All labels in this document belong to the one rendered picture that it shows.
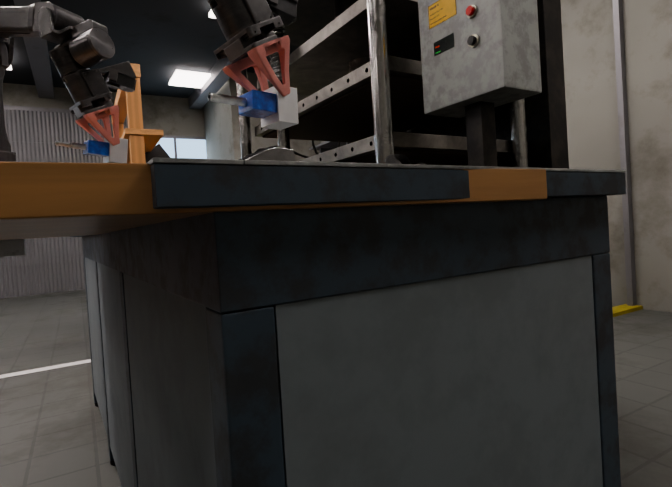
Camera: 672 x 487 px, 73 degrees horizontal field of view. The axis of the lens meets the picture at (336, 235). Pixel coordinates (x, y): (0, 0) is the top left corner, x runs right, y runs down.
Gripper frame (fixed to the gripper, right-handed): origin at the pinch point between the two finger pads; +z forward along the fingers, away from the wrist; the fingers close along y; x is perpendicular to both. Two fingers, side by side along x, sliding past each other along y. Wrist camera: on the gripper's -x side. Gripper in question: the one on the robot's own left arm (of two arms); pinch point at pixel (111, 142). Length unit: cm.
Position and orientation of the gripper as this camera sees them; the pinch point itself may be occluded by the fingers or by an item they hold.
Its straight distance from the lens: 110.6
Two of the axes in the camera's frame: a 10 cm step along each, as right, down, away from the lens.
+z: 3.2, 8.8, 3.5
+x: -6.8, 4.7, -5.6
